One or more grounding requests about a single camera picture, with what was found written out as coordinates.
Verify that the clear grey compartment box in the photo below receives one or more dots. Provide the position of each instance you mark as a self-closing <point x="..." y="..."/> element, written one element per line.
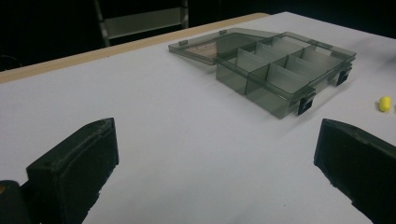
<point x="274" y="67"/>

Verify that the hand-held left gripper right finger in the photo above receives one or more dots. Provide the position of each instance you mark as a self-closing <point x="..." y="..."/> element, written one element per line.
<point x="358" y="161"/>

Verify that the metal stand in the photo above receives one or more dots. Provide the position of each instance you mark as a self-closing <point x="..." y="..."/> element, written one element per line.
<point x="143" y="23"/>

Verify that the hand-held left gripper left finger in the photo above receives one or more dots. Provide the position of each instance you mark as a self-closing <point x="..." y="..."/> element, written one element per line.
<point x="71" y="169"/>

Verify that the small yellow capsule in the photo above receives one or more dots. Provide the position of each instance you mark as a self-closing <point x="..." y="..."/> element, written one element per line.
<point x="384" y="103"/>

